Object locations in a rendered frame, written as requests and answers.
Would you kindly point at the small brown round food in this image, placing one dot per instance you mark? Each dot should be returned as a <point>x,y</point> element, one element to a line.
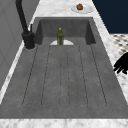
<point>80,6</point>

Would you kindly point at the dark grey sink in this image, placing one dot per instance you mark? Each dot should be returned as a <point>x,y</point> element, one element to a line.
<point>63,73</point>

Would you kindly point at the olive green bottle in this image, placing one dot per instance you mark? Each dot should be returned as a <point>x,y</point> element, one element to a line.
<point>60,36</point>

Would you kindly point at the white plate with grey rim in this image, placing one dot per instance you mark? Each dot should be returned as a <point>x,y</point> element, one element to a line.
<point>82,9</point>

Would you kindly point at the black tap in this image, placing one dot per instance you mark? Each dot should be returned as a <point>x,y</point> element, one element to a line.
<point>26,30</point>

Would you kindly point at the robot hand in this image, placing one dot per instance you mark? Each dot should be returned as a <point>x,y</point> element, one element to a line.
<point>122,65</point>

